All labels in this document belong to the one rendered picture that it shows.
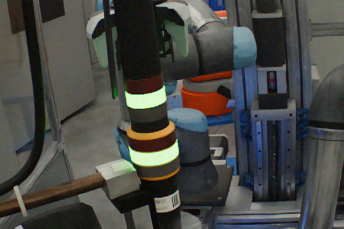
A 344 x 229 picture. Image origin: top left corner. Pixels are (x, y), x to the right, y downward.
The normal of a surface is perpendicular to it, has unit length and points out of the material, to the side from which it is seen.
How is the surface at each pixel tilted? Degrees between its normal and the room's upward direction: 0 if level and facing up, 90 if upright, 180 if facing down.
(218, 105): 90
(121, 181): 90
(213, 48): 67
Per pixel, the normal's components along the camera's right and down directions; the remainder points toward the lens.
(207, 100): -0.18, 0.35
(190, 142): 0.22, 0.30
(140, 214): 0.48, 0.24
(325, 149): -0.42, -0.02
